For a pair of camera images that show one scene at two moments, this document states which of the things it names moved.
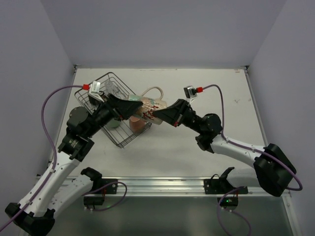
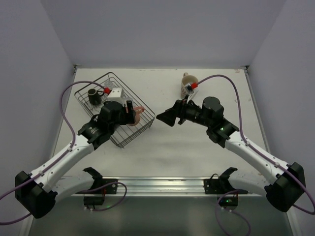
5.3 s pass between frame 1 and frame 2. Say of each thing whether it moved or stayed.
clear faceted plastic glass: stayed
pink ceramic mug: moved
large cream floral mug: moved
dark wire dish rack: stayed
